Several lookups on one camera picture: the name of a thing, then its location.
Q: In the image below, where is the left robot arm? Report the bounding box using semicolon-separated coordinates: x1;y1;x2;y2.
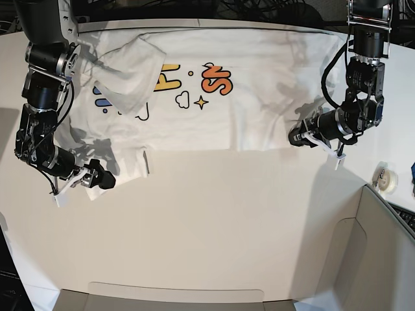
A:
288;1;393;159

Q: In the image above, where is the clear tape roll dispenser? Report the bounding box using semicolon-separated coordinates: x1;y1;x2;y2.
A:
372;161;398;197

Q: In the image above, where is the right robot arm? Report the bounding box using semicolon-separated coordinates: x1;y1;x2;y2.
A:
14;0;115;196

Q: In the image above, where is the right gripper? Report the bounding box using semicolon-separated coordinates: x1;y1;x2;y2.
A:
53;159;116;198

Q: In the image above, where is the grey cardboard box bottom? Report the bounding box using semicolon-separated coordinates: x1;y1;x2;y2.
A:
53;282;295;310

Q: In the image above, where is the white printed t-shirt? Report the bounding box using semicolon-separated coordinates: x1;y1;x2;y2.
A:
57;28;344;185

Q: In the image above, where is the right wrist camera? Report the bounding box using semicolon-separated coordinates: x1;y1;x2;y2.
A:
53;193;69;208

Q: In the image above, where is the grey cardboard box right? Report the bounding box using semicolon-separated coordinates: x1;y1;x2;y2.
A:
333;185;414;310

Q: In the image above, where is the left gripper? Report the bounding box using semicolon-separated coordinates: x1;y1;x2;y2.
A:
290;120;346;160

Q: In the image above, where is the black keyboard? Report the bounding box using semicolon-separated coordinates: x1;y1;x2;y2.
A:
388;202;415;233

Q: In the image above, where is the grey cardboard box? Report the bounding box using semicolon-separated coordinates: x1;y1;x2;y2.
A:
53;282;295;310
333;185;414;310

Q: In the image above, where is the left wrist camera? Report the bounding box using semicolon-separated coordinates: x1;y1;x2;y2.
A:
334;154;346;170

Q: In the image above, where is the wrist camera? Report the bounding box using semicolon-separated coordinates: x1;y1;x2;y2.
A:
334;154;346;170
53;193;69;208

